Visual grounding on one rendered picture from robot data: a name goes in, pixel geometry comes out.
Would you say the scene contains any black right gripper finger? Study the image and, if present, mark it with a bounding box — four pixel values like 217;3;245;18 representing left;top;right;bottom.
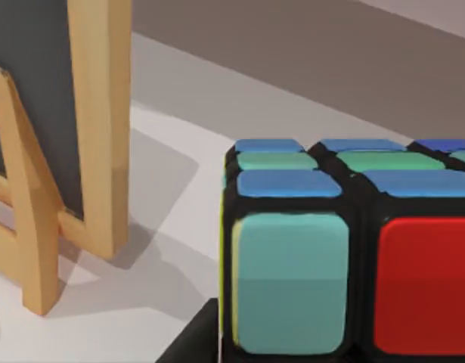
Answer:
154;297;222;363

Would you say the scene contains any multicoloured puzzle cube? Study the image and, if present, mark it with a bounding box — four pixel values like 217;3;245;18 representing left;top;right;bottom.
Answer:
218;138;465;363

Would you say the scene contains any wooden framed blackboard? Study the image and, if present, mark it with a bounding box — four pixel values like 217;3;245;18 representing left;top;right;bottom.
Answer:
0;0;133;317

